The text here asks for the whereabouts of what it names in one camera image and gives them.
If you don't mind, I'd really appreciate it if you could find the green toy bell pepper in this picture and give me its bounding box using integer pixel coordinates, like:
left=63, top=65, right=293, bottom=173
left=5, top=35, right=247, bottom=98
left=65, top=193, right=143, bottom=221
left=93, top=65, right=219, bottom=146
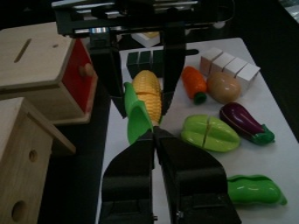
left=181, top=114, right=242, bottom=153

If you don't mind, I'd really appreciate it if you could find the brown toy potato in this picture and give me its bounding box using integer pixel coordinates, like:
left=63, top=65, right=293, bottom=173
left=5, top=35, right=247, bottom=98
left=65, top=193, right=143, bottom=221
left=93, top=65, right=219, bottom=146
left=206, top=71, right=243, bottom=105

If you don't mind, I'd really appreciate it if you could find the wooden box with red face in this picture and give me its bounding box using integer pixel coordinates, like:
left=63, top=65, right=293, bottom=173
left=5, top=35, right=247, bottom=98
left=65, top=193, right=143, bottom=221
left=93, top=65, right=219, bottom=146
left=0, top=21, right=99, bottom=126

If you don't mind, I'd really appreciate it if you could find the white and yellow toy block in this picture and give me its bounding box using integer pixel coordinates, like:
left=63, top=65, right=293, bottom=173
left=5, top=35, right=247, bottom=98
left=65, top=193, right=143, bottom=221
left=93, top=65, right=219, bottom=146
left=131, top=31, right=163, bottom=49

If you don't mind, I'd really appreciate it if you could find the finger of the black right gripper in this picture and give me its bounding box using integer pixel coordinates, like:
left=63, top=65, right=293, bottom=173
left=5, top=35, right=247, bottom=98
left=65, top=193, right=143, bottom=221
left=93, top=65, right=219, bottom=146
left=159, top=21, right=189, bottom=116
left=89, top=27, right=129, bottom=119

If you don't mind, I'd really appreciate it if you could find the yellow toy corn cob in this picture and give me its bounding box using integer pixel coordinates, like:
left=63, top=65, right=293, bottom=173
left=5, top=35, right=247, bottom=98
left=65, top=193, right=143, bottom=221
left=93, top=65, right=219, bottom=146
left=131, top=69, right=165, bottom=127

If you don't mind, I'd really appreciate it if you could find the dark green toy block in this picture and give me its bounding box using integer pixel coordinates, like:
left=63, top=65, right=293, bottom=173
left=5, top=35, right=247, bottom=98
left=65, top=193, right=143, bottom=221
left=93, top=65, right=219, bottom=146
left=126, top=49, right=165, bottom=79

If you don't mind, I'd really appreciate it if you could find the wooden box with round holes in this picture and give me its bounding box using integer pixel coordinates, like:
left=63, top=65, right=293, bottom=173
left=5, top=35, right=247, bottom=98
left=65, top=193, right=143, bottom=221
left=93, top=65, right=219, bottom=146
left=0, top=96, right=78, bottom=224

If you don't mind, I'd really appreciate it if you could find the purple toy eggplant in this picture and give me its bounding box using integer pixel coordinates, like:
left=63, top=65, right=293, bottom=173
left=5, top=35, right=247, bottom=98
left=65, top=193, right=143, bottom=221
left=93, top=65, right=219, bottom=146
left=219, top=101, right=277, bottom=146

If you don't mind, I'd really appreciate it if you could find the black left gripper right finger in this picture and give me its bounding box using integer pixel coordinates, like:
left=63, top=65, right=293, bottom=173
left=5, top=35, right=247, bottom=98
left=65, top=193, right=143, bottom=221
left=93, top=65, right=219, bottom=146
left=154, top=125, right=243, bottom=224

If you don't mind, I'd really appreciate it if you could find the white toy block slice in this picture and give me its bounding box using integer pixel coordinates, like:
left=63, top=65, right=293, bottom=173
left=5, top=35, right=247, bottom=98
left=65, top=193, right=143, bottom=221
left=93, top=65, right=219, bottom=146
left=235, top=62, right=262, bottom=96
left=222, top=57, right=249, bottom=80
left=210, top=52, right=237, bottom=76
left=201, top=47, right=225, bottom=77

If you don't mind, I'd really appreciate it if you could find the orange toy carrot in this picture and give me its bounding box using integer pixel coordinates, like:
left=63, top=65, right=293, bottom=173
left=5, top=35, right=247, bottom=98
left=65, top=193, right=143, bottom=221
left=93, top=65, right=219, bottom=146
left=182, top=66, right=210, bottom=105

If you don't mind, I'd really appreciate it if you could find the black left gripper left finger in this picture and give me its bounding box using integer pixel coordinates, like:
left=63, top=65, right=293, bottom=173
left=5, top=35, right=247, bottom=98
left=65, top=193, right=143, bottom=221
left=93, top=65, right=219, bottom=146
left=98, top=129, right=157, bottom=224

